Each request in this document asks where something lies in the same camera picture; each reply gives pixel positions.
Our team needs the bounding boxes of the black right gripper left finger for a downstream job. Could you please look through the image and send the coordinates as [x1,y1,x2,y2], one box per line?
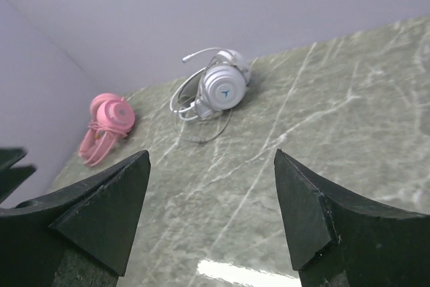
[1,150,151,286]

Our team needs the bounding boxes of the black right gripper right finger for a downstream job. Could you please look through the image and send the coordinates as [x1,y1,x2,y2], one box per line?
[274,150,429,286]

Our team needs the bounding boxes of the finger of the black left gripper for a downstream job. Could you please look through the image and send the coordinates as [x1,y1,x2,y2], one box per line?
[0,147,28,169]
[0,165,36,202]

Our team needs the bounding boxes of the pink headphones with cable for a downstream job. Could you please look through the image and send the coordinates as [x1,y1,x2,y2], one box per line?
[78,93,136,167]

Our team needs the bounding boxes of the white headphones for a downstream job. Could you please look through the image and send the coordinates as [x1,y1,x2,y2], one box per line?
[169,47,252,124]

